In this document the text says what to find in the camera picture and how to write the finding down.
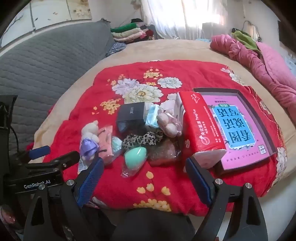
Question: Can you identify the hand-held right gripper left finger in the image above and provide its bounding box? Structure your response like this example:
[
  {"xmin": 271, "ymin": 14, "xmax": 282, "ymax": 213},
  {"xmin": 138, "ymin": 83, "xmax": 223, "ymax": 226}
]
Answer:
[{"xmin": 23, "ymin": 157, "xmax": 116, "ymax": 241}]

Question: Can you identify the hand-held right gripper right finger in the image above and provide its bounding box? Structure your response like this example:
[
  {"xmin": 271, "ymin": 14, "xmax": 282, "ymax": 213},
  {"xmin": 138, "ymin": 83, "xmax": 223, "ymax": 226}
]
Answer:
[{"xmin": 185, "ymin": 158, "xmax": 269, "ymax": 241}]

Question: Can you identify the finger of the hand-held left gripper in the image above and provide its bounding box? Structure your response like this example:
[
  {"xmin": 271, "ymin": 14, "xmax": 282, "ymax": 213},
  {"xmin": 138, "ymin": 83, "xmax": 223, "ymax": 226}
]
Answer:
[
  {"xmin": 20, "ymin": 146, "xmax": 51, "ymax": 163},
  {"xmin": 35, "ymin": 151, "xmax": 81, "ymax": 172}
]

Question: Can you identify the white floral cloth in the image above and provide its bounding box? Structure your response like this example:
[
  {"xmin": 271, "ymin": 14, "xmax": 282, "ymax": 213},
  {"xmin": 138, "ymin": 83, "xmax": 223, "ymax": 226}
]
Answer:
[{"xmin": 79, "ymin": 120, "xmax": 100, "ymax": 161}]

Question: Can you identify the mint tissue pack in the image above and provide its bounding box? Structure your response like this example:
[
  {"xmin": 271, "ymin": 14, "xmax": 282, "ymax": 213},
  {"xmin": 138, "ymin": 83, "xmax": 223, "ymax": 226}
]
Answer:
[
  {"xmin": 144, "ymin": 104, "xmax": 162, "ymax": 129},
  {"xmin": 111, "ymin": 136, "xmax": 124, "ymax": 158}
]

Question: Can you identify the leopard print scrunchie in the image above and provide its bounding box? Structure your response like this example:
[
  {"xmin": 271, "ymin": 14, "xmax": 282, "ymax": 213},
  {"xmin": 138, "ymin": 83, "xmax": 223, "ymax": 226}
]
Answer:
[{"xmin": 121, "ymin": 130, "xmax": 164, "ymax": 151}]

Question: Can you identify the dark shallow box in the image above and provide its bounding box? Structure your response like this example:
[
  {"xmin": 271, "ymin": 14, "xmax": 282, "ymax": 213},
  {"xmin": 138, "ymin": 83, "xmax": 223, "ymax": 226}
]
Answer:
[{"xmin": 193, "ymin": 88, "xmax": 278, "ymax": 175}]

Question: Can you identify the red floral blanket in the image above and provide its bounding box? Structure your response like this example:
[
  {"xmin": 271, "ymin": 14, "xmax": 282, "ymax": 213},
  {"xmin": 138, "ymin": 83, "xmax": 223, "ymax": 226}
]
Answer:
[{"xmin": 28, "ymin": 59, "xmax": 288, "ymax": 215}]

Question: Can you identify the clear bag with pinkish contents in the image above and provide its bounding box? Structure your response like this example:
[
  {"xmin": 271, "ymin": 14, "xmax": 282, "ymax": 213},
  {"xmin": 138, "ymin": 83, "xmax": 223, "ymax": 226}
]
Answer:
[{"xmin": 148, "ymin": 139, "xmax": 182, "ymax": 166}]

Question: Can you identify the green makeup sponge in wrapper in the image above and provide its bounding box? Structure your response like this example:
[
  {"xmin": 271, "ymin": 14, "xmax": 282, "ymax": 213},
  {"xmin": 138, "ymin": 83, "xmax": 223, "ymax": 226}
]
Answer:
[{"xmin": 121, "ymin": 147, "xmax": 148, "ymax": 178}]

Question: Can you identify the red tissue pack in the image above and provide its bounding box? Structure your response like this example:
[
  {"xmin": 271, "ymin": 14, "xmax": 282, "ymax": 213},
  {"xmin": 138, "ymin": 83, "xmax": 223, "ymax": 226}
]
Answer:
[{"xmin": 177, "ymin": 91, "xmax": 228, "ymax": 168}]

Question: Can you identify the bag of pink plush balls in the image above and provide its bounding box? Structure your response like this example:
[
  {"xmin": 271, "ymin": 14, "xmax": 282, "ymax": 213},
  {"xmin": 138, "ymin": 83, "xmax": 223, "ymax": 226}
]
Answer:
[{"xmin": 157, "ymin": 109, "xmax": 183, "ymax": 137}]

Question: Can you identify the pink book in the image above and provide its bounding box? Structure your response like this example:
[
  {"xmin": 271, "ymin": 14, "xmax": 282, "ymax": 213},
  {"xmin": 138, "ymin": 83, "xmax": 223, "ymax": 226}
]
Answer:
[{"xmin": 201, "ymin": 95, "xmax": 271, "ymax": 171}]

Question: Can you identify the dark navy box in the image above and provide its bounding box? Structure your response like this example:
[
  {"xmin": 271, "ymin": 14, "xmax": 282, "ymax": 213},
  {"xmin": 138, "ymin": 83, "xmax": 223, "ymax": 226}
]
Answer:
[{"xmin": 116, "ymin": 103, "xmax": 148, "ymax": 133}]

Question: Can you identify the grey quilted sofa cover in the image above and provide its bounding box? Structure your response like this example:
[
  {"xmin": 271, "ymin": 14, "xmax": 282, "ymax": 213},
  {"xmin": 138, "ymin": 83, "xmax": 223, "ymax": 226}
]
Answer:
[{"xmin": 0, "ymin": 20, "xmax": 115, "ymax": 158}]

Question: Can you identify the blue patterned cloth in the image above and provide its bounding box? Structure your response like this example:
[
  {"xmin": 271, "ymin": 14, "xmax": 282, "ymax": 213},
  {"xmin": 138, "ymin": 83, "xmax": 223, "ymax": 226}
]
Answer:
[{"xmin": 105, "ymin": 42, "xmax": 127, "ymax": 58}]

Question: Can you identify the pink quilt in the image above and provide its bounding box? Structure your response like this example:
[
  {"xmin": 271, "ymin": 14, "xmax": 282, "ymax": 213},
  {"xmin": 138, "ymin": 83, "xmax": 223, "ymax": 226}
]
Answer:
[{"xmin": 210, "ymin": 34, "xmax": 296, "ymax": 121}]

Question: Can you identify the beige bed sheet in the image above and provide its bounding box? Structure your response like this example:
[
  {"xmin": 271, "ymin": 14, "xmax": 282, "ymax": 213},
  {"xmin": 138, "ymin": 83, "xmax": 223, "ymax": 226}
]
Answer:
[{"xmin": 35, "ymin": 38, "xmax": 296, "ymax": 230}]

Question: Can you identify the stack of folded clothes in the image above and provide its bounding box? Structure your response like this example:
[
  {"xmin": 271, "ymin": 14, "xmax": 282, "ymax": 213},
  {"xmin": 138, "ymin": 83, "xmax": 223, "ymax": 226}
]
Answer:
[{"xmin": 110, "ymin": 19, "xmax": 160, "ymax": 43}]

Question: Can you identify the green cloth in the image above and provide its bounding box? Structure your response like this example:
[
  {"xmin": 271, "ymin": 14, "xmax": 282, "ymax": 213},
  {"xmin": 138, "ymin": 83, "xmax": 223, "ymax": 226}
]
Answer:
[{"xmin": 231, "ymin": 29, "xmax": 262, "ymax": 52}]

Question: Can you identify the white curtain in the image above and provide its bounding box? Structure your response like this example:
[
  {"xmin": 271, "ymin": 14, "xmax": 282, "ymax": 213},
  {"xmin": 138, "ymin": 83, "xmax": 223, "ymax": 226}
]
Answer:
[{"xmin": 141, "ymin": 0, "xmax": 245, "ymax": 40}]

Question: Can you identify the black television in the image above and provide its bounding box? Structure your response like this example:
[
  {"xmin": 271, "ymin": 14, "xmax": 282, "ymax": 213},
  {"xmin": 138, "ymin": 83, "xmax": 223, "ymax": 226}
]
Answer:
[{"xmin": 277, "ymin": 20, "xmax": 296, "ymax": 44}]

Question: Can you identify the black cable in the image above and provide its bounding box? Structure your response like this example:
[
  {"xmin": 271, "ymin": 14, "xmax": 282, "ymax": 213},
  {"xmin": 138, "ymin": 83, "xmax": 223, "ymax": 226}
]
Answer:
[{"xmin": 8, "ymin": 123, "xmax": 20, "ymax": 156}]

